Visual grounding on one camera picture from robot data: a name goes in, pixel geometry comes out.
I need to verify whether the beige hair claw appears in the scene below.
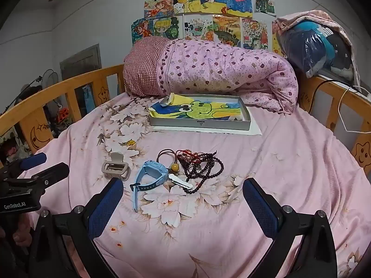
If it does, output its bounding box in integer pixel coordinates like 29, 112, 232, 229
101, 151, 130, 181

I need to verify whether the silver metal tray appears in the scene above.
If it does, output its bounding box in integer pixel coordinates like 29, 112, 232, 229
148, 93, 252, 132

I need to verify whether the pink floral bed sheet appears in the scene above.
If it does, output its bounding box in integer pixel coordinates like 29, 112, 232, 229
17, 93, 371, 278

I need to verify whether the standing fan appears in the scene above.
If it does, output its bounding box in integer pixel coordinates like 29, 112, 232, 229
41, 69, 60, 89

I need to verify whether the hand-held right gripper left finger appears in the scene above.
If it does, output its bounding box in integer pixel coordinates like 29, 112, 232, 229
29, 177, 125, 278

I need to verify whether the dark grey cloth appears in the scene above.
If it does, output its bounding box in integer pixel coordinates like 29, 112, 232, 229
329, 33, 355, 74

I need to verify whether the group of children's wall drawings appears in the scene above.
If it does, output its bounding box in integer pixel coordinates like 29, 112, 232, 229
131, 0, 286, 57

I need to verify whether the brown cord with amber bead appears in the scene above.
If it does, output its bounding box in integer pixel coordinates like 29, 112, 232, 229
157, 149, 182, 172

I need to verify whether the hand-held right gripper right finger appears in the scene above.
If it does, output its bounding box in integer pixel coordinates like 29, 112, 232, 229
242, 177, 338, 278

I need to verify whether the red cord bracelet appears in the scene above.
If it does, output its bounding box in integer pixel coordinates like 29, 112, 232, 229
177, 150, 218, 165

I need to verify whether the red checkered pillow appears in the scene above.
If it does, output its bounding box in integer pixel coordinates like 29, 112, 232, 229
123, 37, 177, 99

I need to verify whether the white wire hanger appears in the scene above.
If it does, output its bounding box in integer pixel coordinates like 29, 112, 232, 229
338, 85, 371, 134

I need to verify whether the person's left hand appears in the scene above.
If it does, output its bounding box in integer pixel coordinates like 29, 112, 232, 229
12, 216, 35, 248

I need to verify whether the blue cloth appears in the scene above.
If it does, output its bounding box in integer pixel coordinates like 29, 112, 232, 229
83, 85, 96, 109

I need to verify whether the white paper sheet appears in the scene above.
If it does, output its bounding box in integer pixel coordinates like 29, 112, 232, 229
152, 112, 263, 136

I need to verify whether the black cable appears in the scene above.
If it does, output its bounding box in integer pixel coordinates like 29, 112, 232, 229
307, 79, 368, 113

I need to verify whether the dark bead necklace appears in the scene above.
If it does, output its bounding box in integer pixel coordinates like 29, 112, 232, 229
177, 155, 225, 194

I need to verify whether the plastic bag of blue clothes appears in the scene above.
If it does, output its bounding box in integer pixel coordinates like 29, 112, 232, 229
282, 20, 352, 77

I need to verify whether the light blue smartwatch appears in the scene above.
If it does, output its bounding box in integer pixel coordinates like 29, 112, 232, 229
129, 159, 170, 212

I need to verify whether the pink dotted quilt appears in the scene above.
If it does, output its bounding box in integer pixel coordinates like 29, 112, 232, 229
157, 39, 299, 114

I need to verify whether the grey door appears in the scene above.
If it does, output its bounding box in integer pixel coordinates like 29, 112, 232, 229
59, 44, 102, 80

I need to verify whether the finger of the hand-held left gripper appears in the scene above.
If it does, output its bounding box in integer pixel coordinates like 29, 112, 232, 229
31, 162, 70, 189
17, 152, 47, 170

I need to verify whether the frog drawing paper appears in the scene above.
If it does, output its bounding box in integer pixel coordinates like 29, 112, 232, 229
149, 93, 245, 121

